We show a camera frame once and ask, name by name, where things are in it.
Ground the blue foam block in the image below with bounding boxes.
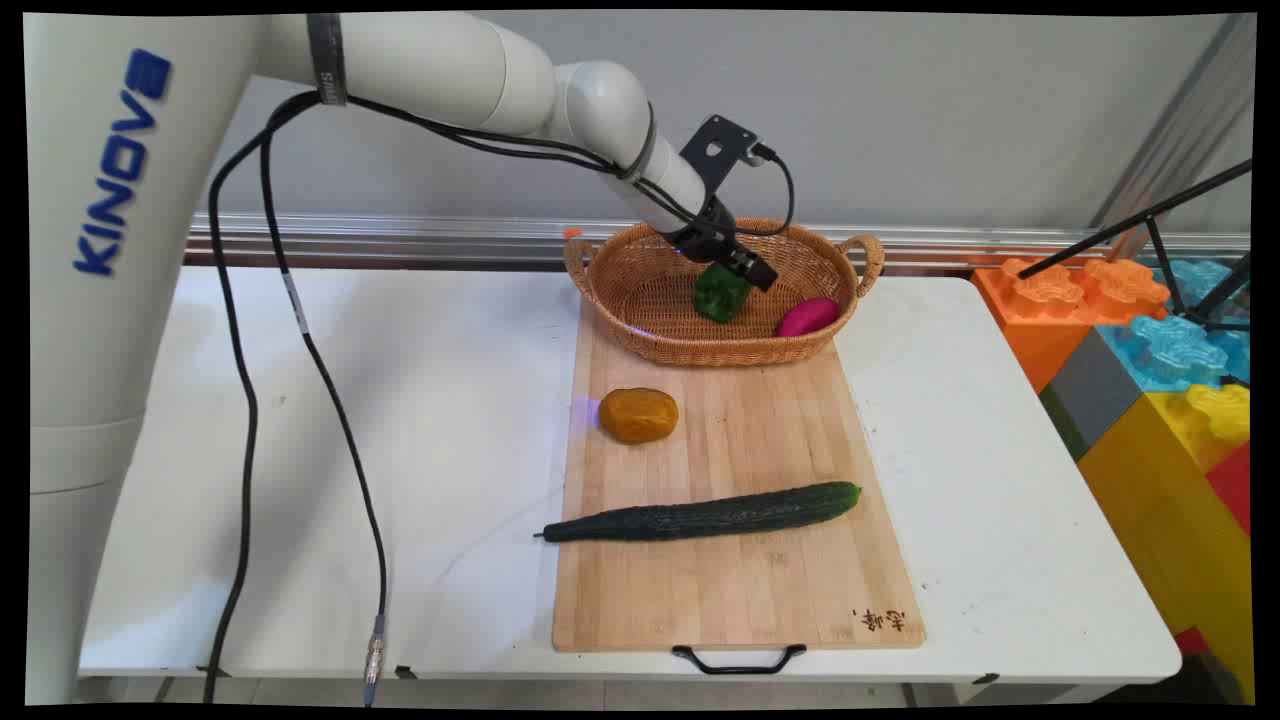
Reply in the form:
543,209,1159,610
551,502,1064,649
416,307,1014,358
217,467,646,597
1093,258,1253,394

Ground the woven wicker basket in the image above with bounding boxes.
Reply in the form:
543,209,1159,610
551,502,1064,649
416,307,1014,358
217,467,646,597
563,216,886,368

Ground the red foam block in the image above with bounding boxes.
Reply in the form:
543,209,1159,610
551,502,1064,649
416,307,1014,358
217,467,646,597
1204,440,1253,537

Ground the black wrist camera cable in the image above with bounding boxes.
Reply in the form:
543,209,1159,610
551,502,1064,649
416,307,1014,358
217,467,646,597
735,143,797,239

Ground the black tripod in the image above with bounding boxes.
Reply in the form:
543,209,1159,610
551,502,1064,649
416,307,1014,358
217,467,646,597
1018,158,1254,335

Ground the black cable with metal connector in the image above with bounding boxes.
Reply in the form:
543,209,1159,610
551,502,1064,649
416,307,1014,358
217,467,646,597
258,90,389,707

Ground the grey arm strap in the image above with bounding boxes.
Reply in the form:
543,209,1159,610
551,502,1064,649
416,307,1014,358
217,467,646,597
305,13,348,108

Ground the dark green cucumber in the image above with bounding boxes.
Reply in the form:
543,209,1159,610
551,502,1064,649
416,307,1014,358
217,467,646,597
533,481,863,544

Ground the green bell pepper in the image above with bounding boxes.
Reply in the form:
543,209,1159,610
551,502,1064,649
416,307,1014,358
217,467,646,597
693,262,754,324

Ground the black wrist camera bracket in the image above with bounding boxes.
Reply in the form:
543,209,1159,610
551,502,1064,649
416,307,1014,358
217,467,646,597
680,114,763,193

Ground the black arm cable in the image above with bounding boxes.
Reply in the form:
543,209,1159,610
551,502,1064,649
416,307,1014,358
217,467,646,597
203,90,321,705

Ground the aluminium rail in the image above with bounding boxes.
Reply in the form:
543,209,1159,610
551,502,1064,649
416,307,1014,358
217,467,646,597
184,211,1253,273

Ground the wooden cutting board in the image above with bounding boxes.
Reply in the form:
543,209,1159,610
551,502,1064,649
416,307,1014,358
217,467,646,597
551,300,927,677

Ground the orange foam block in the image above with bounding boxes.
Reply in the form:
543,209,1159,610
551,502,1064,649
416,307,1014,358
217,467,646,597
972,256,1172,394

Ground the yellow-brown potato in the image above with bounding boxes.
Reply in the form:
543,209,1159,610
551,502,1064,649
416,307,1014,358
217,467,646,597
598,387,680,445

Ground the magenta toy vegetable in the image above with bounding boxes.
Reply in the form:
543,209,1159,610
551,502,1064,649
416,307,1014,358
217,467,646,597
774,297,842,339

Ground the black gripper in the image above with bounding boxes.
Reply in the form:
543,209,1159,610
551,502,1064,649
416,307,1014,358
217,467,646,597
678,203,780,294

